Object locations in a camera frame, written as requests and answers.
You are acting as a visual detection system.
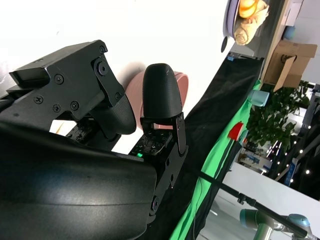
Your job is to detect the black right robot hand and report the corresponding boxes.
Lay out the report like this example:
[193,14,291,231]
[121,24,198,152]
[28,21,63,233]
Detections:
[0,39,190,240]

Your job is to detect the pink plastic bowl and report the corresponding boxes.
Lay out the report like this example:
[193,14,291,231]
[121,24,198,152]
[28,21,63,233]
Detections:
[124,73,174,131]
[174,70,190,111]

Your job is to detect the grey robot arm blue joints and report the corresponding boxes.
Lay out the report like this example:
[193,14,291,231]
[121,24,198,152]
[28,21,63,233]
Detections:
[239,208,313,240]

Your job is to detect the green cloth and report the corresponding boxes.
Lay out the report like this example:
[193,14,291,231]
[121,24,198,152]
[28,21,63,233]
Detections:
[169,79,262,240]

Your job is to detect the black stand pole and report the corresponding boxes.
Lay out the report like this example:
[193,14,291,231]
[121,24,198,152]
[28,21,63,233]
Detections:
[197,169,311,238]

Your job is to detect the black backdrop cloth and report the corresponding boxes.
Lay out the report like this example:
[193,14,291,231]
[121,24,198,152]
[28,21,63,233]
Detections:
[147,52,265,240]

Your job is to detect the red small object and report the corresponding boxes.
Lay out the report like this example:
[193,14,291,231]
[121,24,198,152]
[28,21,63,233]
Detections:
[227,121,245,142]

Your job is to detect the light blue cup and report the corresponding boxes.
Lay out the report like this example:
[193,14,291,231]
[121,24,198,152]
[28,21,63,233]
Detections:
[248,89,271,108]

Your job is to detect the green leafy plant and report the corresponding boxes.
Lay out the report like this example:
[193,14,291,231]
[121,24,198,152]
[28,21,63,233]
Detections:
[246,79,313,151]

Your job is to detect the light purple plate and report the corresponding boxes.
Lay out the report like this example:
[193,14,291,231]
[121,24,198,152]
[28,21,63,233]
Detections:
[221,0,242,41]

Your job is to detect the beige bread roll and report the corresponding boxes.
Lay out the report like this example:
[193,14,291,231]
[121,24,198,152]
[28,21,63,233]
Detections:
[233,0,271,47]

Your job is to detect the brown cardboard box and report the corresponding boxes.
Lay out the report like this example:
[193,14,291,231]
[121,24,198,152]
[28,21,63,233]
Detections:
[261,39,318,93]

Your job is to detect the orange food piece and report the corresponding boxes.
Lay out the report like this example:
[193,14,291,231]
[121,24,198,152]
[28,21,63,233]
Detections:
[238,0,258,18]

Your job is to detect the light wooden panel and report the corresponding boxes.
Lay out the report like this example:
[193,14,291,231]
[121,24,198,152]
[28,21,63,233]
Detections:
[259,0,292,83]

